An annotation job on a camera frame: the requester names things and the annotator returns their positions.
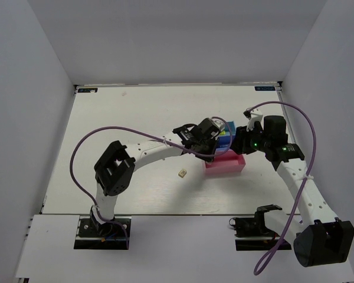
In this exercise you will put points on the three-colour compartment box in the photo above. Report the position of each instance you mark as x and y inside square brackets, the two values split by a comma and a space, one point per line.
[229, 162]

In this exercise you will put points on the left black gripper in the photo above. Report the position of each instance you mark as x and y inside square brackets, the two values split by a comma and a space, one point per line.
[213, 141]

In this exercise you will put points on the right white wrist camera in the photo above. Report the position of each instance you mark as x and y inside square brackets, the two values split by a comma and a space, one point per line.
[253, 115]

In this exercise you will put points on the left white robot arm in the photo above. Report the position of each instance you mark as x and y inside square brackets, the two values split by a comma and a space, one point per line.
[115, 167]

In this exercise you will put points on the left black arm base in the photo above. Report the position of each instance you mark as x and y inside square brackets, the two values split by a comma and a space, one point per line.
[109, 237]

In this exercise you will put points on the right blue corner label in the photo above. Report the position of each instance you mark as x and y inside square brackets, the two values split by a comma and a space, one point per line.
[264, 88]

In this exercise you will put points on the blue corner label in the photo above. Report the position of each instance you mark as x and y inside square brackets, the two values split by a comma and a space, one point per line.
[87, 90]
[264, 88]

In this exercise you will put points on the small beige eraser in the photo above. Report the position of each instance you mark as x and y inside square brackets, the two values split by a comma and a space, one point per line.
[182, 173]

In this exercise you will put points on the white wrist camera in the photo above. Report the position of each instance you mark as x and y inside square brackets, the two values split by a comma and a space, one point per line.
[219, 124]
[253, 115]

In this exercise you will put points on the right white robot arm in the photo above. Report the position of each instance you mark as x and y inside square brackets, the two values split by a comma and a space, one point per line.
[320, 238]

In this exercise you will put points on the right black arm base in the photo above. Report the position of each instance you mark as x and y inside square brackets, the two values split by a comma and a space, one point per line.
[250, 230]

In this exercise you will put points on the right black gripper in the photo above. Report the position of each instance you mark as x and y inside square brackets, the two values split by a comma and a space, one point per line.
[241, 140]

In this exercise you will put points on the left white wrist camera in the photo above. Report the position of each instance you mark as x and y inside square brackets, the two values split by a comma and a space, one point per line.
[219, 124]

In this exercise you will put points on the left blue corner label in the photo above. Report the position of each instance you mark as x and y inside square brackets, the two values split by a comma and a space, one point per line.
[87, 90]

